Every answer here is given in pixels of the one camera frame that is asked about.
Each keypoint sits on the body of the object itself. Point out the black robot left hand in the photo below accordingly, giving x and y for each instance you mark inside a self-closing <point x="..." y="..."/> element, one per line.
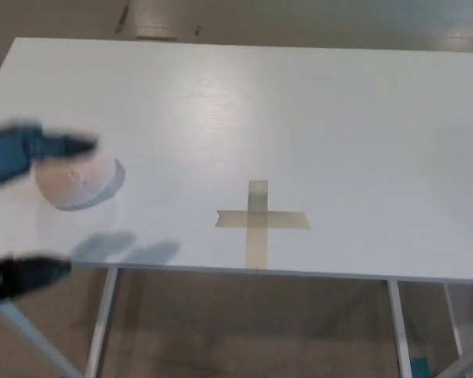
<point x="12" y="149"/>

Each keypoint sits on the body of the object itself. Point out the pink dumpling plush toy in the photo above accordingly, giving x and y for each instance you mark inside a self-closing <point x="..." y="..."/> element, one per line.
<point x="75" y="183"/>

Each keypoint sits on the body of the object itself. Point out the beige lengthwise tape strip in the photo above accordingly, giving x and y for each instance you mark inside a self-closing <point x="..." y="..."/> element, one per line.
<point x="258" y="248"/>

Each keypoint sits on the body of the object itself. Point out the beige crosswise tape strip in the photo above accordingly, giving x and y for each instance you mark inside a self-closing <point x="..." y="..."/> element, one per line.
<point x="287" y="220"/>

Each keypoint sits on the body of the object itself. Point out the teal floor object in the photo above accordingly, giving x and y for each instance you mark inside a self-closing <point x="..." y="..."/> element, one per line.
<point x="419" y="368"/>

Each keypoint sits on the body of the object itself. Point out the thin white table leg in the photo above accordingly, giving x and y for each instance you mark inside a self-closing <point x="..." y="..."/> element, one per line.
<point x="453" y="323"/>

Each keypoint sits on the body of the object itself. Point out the light blue metal frame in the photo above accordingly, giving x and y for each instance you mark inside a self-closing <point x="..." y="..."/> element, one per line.
<point x="35" y="342"/>

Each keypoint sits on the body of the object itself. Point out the grey metal frame bar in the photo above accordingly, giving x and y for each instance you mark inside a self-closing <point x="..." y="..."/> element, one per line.
<point x="471" y="364"/>

